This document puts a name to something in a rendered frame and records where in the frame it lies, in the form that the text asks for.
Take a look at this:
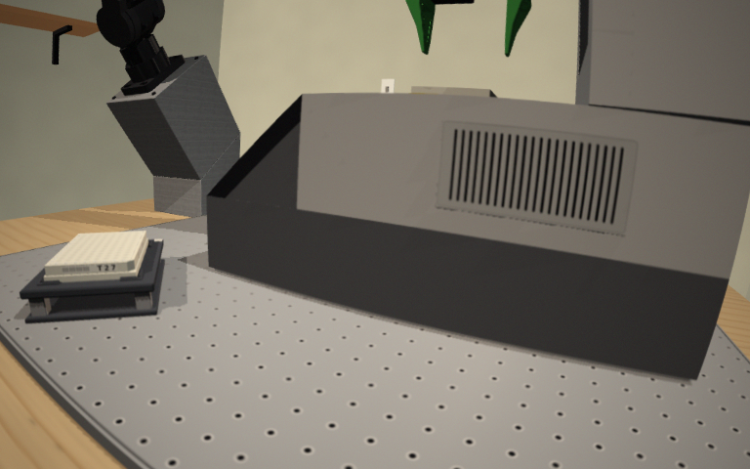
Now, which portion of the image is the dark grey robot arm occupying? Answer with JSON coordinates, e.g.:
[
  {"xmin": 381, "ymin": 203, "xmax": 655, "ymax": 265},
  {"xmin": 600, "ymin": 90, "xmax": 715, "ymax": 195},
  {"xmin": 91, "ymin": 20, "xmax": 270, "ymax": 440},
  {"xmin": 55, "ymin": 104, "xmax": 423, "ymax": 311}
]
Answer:
[{"xmin": 97, "ymin": 0, "xmax": 186, "ymax": 96}]

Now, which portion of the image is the cream well plate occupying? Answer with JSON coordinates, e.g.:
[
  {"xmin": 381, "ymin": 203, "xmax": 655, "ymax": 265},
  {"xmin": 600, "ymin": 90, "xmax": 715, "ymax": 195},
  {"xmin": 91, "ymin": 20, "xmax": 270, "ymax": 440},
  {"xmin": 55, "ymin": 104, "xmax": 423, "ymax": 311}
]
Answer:
[{"xmin": 411, "ymin": 86, "xmax": 498, "ymax": 98}]

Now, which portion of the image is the white well pcr plate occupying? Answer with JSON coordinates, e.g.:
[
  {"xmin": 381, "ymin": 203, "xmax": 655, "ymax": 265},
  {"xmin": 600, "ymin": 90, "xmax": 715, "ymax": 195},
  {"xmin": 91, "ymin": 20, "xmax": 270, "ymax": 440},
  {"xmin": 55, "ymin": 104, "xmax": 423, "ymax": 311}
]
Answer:
[{"xmin": 44, "ymin": 231, "xmax": 148, "ymax": 282}]

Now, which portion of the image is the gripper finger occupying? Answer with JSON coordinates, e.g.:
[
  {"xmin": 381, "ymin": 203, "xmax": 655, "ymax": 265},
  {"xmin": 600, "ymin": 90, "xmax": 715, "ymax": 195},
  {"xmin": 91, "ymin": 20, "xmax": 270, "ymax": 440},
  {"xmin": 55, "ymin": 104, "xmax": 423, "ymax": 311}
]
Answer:
[
  {"xmin": 405, "ymin": 0, "xmax": 436, "ymax": 55},
  {"xmin": 505, "ymin": 0, "xmax": 531, "ymax": 57}
]

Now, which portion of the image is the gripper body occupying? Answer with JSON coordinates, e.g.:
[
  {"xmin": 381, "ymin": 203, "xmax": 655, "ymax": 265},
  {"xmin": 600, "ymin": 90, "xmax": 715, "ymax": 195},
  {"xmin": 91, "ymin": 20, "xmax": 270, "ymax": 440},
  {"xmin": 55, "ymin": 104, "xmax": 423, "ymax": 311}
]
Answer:
[{"xmin": 432, "ymin": 0, "xmax": 475, "ymax": 5}]

